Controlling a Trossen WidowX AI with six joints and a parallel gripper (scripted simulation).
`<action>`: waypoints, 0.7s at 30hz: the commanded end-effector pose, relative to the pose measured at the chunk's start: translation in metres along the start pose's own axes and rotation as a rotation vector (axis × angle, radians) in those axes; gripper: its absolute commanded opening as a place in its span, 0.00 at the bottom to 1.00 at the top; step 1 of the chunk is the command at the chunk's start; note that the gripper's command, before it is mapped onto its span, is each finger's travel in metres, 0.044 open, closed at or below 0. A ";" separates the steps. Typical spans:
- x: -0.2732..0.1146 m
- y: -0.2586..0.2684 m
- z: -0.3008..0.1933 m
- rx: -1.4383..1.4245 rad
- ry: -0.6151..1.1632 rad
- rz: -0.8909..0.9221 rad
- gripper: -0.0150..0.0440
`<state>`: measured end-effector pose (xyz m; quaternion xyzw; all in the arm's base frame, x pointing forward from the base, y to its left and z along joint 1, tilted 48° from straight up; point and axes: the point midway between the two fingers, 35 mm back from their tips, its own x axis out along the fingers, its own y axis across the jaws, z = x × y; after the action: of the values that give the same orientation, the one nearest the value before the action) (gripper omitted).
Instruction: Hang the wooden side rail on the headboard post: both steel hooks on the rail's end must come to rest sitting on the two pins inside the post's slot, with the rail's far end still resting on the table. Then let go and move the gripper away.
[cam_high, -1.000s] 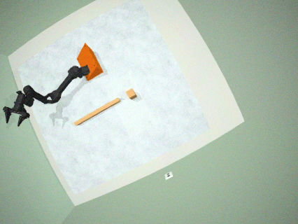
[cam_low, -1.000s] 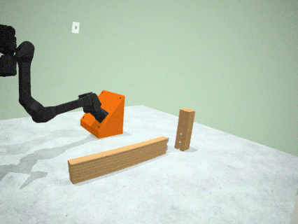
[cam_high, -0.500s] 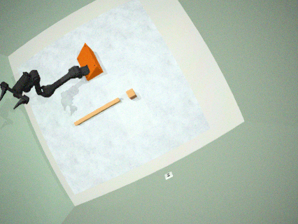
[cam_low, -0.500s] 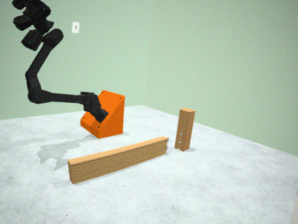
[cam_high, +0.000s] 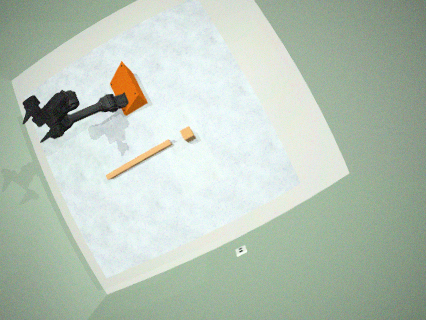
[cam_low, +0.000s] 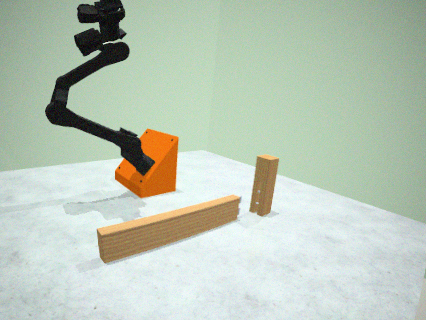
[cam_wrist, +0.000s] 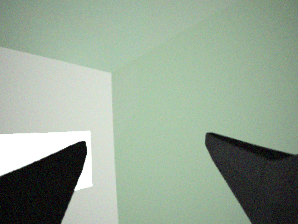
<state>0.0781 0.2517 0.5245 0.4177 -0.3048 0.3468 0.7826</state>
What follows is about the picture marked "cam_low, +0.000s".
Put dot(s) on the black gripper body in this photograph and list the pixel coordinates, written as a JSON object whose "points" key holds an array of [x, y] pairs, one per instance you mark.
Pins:
{"points": [[110, 18]]}

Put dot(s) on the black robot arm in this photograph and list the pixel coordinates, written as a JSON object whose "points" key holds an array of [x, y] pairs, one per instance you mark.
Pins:
{"points": [[87, 42]]}

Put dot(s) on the wooden post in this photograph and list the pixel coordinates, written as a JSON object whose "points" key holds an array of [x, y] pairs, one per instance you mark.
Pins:
{"points": [[263, 184]]}

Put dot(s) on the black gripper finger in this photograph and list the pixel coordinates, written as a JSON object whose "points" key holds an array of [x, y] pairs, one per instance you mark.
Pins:
{"points": [[109, 5]]}

